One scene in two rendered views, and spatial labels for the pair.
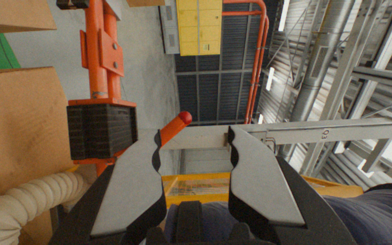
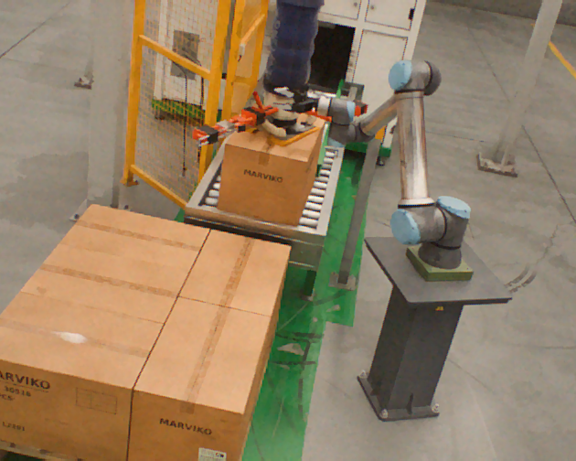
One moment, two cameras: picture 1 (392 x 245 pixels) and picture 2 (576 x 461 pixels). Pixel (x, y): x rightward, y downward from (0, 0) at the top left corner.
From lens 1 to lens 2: 356 cm
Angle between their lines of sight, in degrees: 64
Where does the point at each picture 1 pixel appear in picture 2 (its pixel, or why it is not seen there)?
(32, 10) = (108, 213)
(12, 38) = not seen: hidden behind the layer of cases
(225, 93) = not seen: outside the picture
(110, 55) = (241, 119)
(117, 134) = (256, 112)
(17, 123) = (250, 143)
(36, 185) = (270, 128)
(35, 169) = (256, 137)
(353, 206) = (282, 33)
